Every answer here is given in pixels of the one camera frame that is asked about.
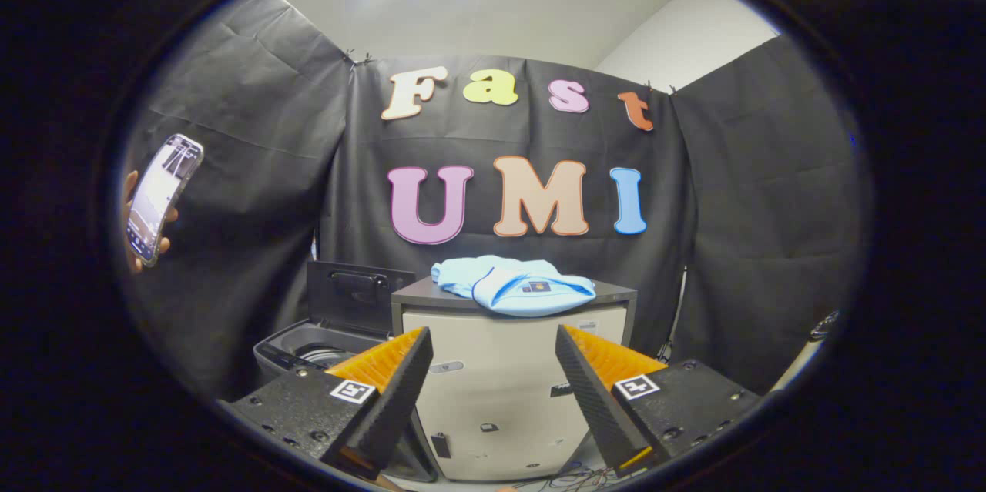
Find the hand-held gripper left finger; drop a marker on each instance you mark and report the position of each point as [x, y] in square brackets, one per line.
[397, 392]

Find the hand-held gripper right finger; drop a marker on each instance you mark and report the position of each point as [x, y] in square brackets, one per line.
[593, 399]

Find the grey washing machine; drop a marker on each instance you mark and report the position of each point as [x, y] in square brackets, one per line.
[296, 342]

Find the light blue shirt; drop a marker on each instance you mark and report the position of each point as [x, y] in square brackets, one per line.
[512, 288]

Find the beige cabinet with dark top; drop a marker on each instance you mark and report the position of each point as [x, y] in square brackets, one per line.
[501, 384]

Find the white pole with dark grip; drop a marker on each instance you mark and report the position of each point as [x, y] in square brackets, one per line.
[797, 365]

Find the black backdrop cloth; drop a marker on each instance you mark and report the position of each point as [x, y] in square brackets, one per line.
[246, 169]

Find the smartphone in clear case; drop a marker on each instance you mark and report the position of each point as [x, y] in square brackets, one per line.
[163, 195]

